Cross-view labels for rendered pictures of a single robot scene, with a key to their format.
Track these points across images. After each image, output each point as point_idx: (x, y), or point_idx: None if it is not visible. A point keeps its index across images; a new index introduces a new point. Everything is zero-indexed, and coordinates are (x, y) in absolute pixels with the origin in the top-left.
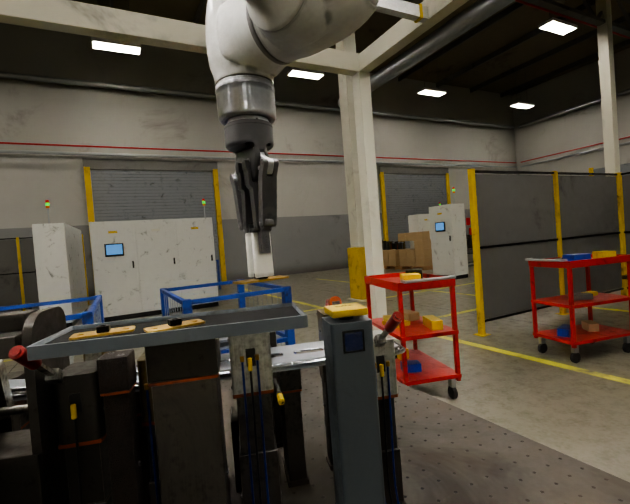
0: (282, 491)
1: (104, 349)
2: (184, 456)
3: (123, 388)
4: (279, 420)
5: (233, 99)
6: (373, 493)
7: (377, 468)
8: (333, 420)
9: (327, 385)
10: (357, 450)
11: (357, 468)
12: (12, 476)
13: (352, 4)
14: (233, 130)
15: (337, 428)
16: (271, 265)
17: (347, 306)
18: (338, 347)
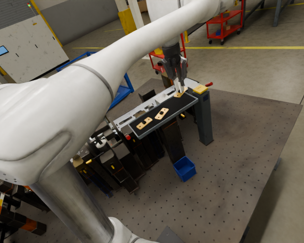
0: None
1: (155, 128)
2: (172, 139)
3: None
4: None
5: (170, 40)
6: (210, 127)
7: (210, 122)
8: (199, 115)
9: (195, 108)
10: (206, 120)
11: (206, 124)
12: (127, 158)
13: (228, 8)
14: (170, 51)
15: (201, 118)
16: (183, 87)
17: (200, 87)
18: (202, 101)
